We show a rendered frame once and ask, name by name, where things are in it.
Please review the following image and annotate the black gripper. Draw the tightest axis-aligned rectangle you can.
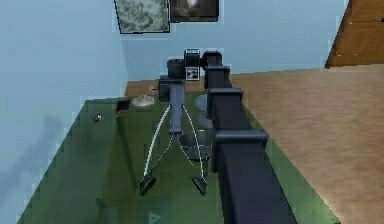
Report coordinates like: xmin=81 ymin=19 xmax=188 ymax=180
xmin=138 ymin=58 xmax=209 ymax=197

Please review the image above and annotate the grey metal bowl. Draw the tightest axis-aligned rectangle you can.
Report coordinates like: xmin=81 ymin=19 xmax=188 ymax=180
xmin=179 ymin=129 xmax=215 ymax=163

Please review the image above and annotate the grey round disc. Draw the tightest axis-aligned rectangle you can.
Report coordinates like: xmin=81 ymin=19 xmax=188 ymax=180
xmin=194 ymin=93 xmax=210 ymax=111

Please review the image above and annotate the pale round plate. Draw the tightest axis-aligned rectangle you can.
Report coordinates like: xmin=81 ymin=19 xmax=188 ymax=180
xmin=131 ymin=94 xmax=156 ymax=108

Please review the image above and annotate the black and red box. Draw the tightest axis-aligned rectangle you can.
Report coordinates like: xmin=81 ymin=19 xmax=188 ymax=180
xmin=115 ymin=98 xmax=131 ymax=115

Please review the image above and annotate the green glass table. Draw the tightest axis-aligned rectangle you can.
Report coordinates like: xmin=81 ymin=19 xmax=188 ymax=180
xmin=18 ymin=90 xmax=341 ymax=224

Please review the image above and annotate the grey-green framed picture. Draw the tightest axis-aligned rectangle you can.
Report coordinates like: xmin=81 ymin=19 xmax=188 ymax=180
xmin=114 ymin=0 xmax=171 ymax=35

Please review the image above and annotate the dark framed picture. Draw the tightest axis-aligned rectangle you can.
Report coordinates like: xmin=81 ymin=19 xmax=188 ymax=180
xmin=168 ymin=0 xmax=221 ymax=24

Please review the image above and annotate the brown wooden door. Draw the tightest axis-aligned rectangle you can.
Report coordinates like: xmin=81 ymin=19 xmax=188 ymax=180
xmin=324 ymin=0 xmax=384 ymax=70

